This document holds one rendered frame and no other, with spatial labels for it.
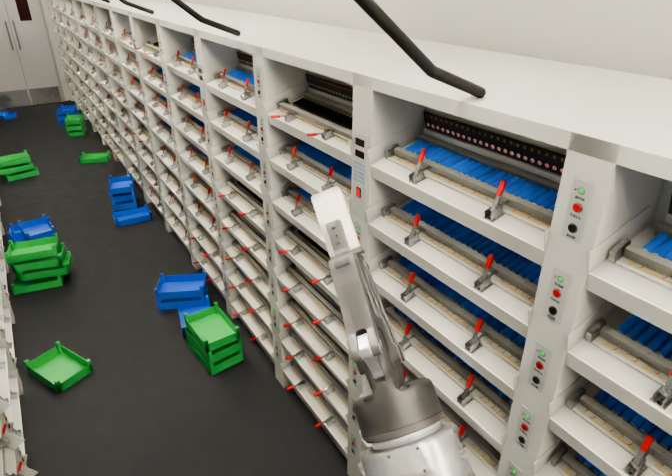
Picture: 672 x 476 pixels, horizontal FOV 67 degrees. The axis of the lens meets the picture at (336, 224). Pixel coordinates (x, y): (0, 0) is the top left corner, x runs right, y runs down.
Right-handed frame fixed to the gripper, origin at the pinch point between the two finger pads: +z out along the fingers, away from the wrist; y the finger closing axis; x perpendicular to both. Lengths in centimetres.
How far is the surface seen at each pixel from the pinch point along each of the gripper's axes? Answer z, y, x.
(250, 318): 35, -235, 105
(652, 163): 2, -39, -46
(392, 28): 42, -36, -16
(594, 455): -45, -75, -24
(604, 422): -40, -78, -29
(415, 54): 39, -42, -19
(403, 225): 22, -101, -3
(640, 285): -15, -54, -40
